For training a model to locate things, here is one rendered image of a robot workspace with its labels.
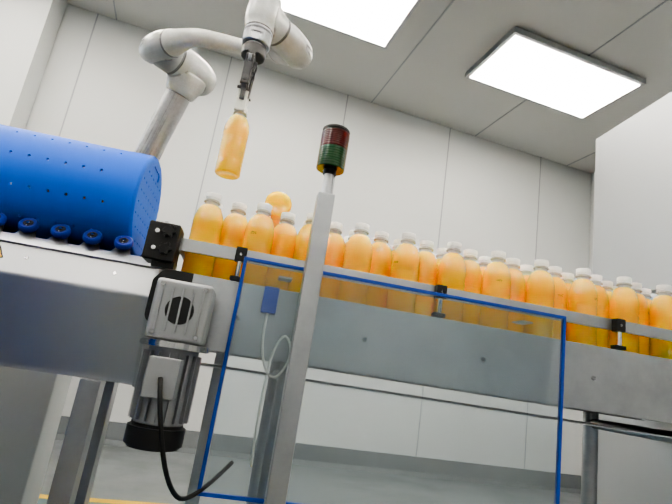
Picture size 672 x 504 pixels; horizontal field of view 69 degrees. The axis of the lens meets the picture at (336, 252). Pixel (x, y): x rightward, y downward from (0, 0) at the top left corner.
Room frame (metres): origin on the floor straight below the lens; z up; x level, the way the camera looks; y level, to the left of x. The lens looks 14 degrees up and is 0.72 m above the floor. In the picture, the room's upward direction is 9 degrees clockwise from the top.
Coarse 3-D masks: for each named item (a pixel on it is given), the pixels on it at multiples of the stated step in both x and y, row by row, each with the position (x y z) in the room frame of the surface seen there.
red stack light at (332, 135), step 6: (324, 132) 1.00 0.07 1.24; (330, 132) 0.99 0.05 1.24; (336, 132) 0.99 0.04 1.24; (342, 132) 0.99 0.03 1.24; (324, 138) 1.00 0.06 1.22; (330, 138) 0.99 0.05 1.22; (336, 138) 0.99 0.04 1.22; (342, 138) 0.99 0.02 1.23; (348, 138) 1.01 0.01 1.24; (336, 144) 0.99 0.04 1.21; (342, 144) 1.00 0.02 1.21; (348, 144) 1.02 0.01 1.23
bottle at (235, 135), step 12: (228, 120) 1.33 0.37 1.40; (240, 120) 1.32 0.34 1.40; (228, 132) 1.32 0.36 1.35; (240, 132) 1.32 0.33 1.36; (228, 144) 1.31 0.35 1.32; (240, 144) 1.33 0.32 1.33; (228, 156) 1.31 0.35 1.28; (240, 156) 1.33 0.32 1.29; (216, 168) 1.33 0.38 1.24; (228, 168) 1.31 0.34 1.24; (240, 168) 1.34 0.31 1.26
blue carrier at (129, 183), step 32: (0, 128) 1.16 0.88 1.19; (0, 160) 1.13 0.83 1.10; (32, 160) 1.14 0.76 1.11; (64, 160) 1.15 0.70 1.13; (96, 160) 1.17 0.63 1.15; (128, 160) 1.19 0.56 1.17; (0, 192) 1.14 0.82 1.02; (32, 192) 1.15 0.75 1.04; (64, 192) 1.15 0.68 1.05; (96, 192) 1.16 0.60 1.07; (128, 192) 1.17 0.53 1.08; (160, 192) 1.41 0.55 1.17; (96, 224) 1.20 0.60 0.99; (128, 224) 1.20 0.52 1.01
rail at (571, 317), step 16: (192, 240) 1.13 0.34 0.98; (224, 256) 1.14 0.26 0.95; (256, 256) 1.15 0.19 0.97; (272, 256) 1.16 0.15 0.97; (336, 272) 1.18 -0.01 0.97; (352, 272) 1.19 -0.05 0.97; (432, 288) 1.22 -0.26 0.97; (448, 288) 1.23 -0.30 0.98; (512, 304) 1.25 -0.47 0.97; (528, 304) 1.26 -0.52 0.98; (576, 320) 1.28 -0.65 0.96; (592, 320) 1.28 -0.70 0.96; (608, 320) 1.29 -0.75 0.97; (656, 336) 1.31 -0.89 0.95
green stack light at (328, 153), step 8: (328, 144) 0.99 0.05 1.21; (320, 152) 1.01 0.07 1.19; (328, 152) 0.99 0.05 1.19; (336, 152) 0.99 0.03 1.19; (344, 152) 1.00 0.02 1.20; (320, 160) 1.00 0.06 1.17; (328, 160) 0.99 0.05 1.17; (336, 160) 0.99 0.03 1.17; (344, 160) 1.01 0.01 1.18; (320, 168) 1.02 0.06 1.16; (336, 168) 1.01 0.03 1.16; (344, 168) 1.02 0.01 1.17
